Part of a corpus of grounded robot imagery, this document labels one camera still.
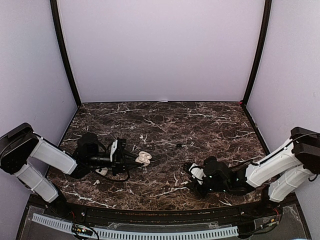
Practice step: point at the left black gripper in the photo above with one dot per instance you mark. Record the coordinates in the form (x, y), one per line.
(119, 160)

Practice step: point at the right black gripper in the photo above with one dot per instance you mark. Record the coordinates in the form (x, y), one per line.
(194, 186)

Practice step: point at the white charging case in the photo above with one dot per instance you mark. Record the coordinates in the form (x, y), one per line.
(102, 171)
(144, 158)

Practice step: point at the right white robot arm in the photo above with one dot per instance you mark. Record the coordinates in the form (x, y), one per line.
(296, 160)

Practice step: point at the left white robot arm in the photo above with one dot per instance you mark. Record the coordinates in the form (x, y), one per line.
(21, 144)

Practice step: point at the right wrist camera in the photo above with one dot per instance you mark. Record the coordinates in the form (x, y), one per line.
(195, 171)

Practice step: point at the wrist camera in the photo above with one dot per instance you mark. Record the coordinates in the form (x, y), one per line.
(116, 148)
(195, 171)

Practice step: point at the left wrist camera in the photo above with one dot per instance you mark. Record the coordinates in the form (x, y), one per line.
(116, 148)

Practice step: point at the black front rail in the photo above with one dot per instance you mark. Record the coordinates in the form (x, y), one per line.
(102, 215)

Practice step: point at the white slotted cable duct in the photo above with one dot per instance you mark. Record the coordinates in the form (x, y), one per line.
(121, 231)

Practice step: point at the left black frame post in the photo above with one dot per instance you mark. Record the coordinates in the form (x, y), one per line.
(63, 51)

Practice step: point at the black frame post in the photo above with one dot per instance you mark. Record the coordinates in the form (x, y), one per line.
(63, 51)
(258, 52)

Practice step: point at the right black frame post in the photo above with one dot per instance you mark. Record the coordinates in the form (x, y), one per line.
(258, 52)

